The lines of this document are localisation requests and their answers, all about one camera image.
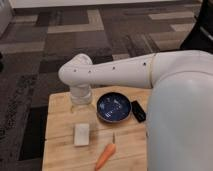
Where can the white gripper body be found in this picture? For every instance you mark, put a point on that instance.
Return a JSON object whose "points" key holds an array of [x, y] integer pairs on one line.
{"points": [[81, 96]]}

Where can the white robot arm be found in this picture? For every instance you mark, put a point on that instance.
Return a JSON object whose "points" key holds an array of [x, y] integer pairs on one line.
{"points": [[179, 124]]}

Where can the dark blue ceramic bowl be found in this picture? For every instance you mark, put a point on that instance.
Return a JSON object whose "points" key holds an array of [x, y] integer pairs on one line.
{"points": [[113, 107]]}

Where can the white rectangular sponge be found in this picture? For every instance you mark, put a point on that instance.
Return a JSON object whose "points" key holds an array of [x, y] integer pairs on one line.
{"points": [[81, 134]]}

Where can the black rectangular device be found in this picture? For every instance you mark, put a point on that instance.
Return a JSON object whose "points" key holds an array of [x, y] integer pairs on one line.
{"points": [[138, 112]]}

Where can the orange carrot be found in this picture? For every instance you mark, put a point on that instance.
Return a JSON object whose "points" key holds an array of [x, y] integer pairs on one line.
{"points": [[109, 150]]}

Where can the black chair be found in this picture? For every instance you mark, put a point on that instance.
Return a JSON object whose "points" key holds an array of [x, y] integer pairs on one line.
{"points": [[201, 35]]}

